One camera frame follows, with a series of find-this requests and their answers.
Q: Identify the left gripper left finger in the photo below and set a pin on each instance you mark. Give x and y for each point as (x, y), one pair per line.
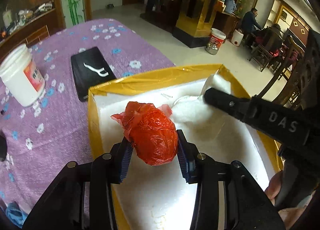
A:
(61, 206)

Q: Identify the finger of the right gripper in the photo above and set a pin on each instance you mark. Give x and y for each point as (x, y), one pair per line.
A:
(234, 106)

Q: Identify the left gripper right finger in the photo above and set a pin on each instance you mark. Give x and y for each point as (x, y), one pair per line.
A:
(246, 204)

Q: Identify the red plastic bag bundle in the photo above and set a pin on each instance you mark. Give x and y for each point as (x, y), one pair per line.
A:
(150, 131)

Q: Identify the blue knitted cloth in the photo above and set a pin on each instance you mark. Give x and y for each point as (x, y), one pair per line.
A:
(15, 214)

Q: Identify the person right hand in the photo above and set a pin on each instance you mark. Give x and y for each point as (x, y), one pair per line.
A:
(288, 215)

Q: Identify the wooden chair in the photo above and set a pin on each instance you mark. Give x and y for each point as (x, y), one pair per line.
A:
(273, 48)

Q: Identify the metal kettle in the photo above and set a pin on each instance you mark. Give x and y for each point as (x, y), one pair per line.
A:
(212, 48)

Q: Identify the white floor container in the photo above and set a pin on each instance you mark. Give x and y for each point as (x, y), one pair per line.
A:
(237, 37)

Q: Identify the red white bucket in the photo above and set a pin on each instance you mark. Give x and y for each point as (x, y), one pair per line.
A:
(217, 38)

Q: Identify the seated person dark jacket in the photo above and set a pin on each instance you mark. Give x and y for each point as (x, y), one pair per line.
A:
(249, 26)

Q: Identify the black cylindrical motor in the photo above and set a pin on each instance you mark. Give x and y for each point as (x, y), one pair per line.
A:
(3, 148)

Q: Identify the white dental floss pick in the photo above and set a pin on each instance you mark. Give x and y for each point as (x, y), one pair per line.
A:
(100, 72)

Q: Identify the black smartphone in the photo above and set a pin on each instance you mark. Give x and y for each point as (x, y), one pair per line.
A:
(83, 77)

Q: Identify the white plastic jar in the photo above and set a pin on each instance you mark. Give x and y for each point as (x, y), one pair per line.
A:
(21, 76)

